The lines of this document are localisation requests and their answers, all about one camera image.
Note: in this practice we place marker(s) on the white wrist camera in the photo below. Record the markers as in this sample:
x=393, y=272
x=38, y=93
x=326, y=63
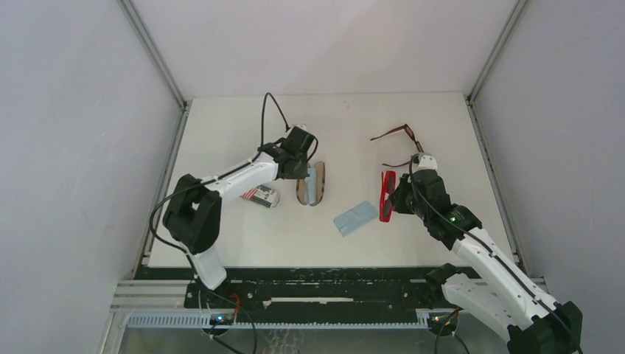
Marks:
x=301, y=126
x=423, y=161

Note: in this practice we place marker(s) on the left aluminium frame post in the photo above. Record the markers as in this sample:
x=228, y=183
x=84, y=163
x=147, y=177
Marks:
x=155, y=56

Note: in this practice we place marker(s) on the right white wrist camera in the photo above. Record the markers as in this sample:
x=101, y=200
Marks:
x=423, y=161

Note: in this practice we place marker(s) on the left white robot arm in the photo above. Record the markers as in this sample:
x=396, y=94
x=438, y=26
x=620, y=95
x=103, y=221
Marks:
x=193, y=213

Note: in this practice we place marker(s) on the flag print glasses case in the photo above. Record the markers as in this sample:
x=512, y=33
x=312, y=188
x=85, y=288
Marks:
x=262, y=195

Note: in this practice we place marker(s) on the brown tortoise sunglasses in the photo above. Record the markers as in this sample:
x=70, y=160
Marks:
x=401, y=141

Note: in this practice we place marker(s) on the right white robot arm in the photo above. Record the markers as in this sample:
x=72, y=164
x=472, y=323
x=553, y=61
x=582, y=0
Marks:
x=527, y=318

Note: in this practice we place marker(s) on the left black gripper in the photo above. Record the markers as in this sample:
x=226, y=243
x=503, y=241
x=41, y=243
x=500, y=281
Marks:
x=300, y=166

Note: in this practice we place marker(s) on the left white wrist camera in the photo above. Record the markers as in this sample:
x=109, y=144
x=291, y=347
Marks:
x=301, y=126

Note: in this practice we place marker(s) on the right aluminium frame post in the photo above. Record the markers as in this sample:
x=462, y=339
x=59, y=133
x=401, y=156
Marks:
x=471, y=101

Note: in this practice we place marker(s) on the aluminium frame post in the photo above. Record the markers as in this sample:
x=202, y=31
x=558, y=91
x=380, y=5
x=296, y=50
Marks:
x=471, y=101
x=155, y=56

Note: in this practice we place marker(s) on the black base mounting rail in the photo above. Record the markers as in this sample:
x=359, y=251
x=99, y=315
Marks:
x=313, y=296

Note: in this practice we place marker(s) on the red sunglasses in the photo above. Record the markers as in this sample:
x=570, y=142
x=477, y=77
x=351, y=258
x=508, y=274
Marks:
x=388, y=181

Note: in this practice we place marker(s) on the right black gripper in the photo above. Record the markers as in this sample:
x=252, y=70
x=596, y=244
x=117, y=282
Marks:
x=402, y=196

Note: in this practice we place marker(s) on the light blue cleaning cloth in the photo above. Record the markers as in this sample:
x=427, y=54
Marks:
x=310, y=194

